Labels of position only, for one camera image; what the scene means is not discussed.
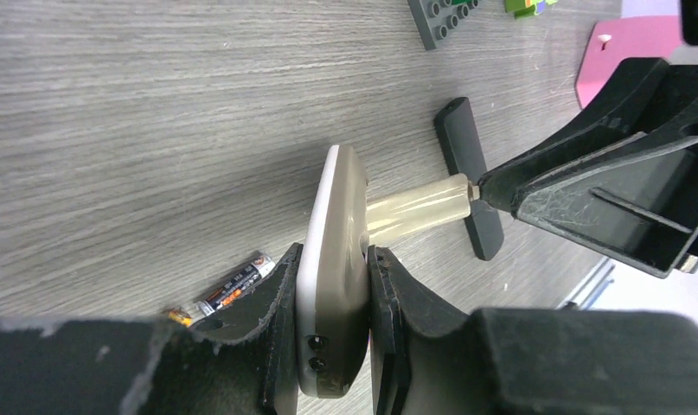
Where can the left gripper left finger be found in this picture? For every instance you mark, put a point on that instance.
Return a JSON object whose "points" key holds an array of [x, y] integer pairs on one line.
{"points": [[254, 364]]}

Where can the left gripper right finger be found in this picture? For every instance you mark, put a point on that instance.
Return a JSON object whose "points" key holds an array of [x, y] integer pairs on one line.
{"points": [[420, 350]]}

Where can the beige remote control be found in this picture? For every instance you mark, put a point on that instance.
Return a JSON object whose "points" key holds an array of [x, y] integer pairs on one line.
{"points": [[332, 287]]}

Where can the beige battery cover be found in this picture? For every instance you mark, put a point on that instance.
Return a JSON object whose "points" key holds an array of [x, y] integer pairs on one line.
{"points": [[417, 209]]}

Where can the pink metronome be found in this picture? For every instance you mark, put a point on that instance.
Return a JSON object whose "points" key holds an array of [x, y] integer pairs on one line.
{"points": [[613, 41]]}

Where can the black battery lower right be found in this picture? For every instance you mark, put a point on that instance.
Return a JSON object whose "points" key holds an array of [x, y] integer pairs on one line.
{"points": [[237, 285]]}

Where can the black battery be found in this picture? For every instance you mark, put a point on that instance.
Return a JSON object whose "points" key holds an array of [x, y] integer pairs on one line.
{"points": [[180, 316], [237, 285]]}

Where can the black remote control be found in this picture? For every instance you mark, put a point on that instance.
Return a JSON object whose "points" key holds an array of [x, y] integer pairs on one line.
{"points": [[459, 141]]}

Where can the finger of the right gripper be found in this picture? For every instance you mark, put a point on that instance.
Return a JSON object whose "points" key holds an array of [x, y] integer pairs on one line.
{"points": [[647, 108], [643, 214]]}

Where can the green owl toy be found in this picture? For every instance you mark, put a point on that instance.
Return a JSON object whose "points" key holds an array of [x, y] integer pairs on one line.
{"points": [[527, 8]]}

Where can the black battery lower left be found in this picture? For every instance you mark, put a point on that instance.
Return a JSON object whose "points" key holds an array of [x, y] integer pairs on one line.
{"points": [[180, 316]]}

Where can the grey lego baseplate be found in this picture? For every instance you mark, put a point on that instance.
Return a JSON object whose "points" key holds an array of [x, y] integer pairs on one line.
{"points": [[436, 19]]}

